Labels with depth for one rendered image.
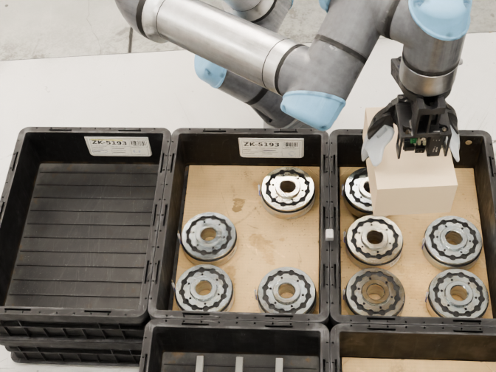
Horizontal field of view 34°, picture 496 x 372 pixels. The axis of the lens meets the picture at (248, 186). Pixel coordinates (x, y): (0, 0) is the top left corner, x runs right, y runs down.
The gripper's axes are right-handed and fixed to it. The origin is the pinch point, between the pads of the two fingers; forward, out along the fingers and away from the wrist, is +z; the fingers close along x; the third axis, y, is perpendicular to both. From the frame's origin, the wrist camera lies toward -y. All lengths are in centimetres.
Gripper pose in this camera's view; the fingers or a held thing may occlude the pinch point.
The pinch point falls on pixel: (408, 153)
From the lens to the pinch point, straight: 129.0
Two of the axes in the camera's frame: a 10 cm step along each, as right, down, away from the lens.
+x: 10.0, -0.6, -0.3
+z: 0.5, 5.7, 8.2
